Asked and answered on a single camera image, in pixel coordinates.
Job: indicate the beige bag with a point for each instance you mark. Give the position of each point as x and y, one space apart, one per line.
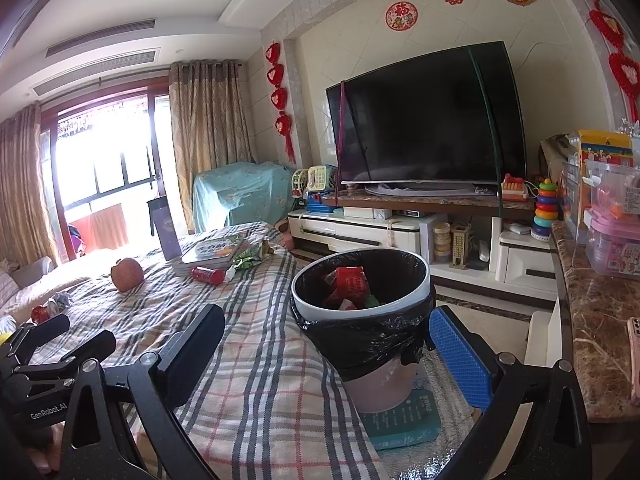
557 155

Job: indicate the round red wall decal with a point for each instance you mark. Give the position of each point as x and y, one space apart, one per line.
401 15

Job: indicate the silver foil mat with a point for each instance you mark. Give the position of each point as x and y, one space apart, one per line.
450 440

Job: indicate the wooden building model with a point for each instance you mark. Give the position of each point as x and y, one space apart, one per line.
461 245

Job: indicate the ceiling air vent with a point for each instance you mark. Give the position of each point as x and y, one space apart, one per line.
95 72

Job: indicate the beige curtain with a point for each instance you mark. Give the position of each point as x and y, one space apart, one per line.
25 185
210 135

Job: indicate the rainbow stacking rings toy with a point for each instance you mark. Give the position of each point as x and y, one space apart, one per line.
544 215

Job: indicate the green yellow toy phone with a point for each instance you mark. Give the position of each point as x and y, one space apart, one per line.
320 179

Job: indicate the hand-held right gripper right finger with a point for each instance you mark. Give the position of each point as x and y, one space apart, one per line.
460 355

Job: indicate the stack of round tins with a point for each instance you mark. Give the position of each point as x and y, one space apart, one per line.
442 242

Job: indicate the green snack wrapper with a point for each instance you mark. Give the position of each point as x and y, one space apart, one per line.
252 255

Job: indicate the purple thermos bottle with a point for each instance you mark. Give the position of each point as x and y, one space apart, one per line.
167 230

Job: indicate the teal foam pad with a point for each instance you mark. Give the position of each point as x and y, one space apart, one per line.
400 425

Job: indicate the yellow colourful box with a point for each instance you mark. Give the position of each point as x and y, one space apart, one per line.
605 147

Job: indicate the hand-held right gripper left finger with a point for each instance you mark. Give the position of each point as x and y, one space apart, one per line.
197 345

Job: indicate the pink lidded plastic box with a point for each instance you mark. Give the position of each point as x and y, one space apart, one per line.
615 230

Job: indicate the red heart hanging ornament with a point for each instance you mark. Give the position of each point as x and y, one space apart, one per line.
279 97

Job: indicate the white television cabinet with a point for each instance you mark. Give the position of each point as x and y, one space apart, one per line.
350 232

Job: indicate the white bin with black liner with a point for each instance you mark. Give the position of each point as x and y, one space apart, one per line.
360 340

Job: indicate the red heart wall garland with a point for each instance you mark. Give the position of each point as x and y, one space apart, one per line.
615 35

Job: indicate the orange hanging cloth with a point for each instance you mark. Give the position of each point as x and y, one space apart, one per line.
97 227

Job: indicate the glass balcony door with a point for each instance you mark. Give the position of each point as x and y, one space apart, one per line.
105 160

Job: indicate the crushed red can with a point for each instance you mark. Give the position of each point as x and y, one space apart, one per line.
41 314

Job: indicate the marble counter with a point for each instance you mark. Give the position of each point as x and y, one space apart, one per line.
595 335

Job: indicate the children's book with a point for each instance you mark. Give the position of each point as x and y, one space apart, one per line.
210 252

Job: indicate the pink phone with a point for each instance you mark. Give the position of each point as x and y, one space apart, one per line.
635 360

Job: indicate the teal furniture cover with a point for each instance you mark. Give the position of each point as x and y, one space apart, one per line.
240 195

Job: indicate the yellow wheel toy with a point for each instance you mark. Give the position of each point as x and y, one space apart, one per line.
300 182

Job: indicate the crushed silver can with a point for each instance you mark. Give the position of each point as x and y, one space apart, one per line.
61 301

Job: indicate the red drink can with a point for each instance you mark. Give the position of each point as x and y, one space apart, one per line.
207 276

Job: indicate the clear plastic drawer organizer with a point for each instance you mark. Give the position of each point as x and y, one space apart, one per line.
572 200

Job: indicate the black television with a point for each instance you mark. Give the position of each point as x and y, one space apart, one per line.
425 125

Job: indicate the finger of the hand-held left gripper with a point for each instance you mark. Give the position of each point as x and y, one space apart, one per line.
42 332
97 345

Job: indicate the blue toy cash register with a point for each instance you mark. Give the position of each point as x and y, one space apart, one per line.
320 203

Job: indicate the red carton box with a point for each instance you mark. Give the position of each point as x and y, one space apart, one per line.
350 282

